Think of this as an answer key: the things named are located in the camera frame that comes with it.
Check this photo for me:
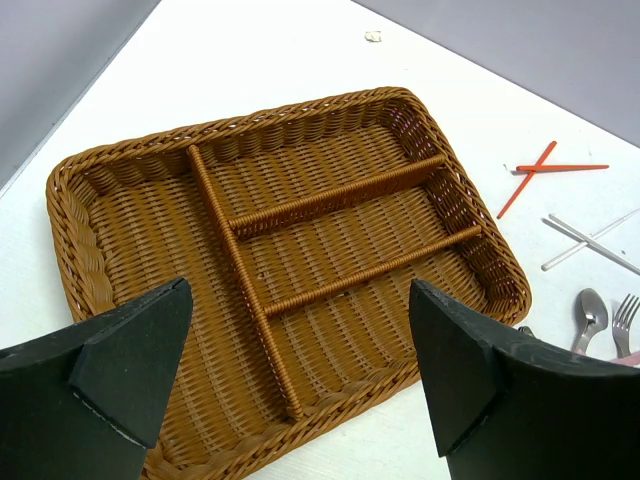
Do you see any silver spoon pink handle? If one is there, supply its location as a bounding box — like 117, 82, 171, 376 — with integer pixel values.
572, 288, 609, 355

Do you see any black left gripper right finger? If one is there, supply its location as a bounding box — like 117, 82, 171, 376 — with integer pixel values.
409, 280, 639, 479

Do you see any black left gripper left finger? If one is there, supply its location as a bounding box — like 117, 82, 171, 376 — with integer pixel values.
1, 278, 193, 479

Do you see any brown wicker divided tray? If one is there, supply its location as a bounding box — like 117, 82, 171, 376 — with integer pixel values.
46, 87, 532, 479

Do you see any red chopstick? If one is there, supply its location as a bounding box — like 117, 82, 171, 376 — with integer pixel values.
514, 164, 609, 174
497, 140, 557, 219

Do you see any small white paper scrap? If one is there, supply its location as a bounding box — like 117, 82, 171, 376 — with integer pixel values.
364, 31, 382, 43

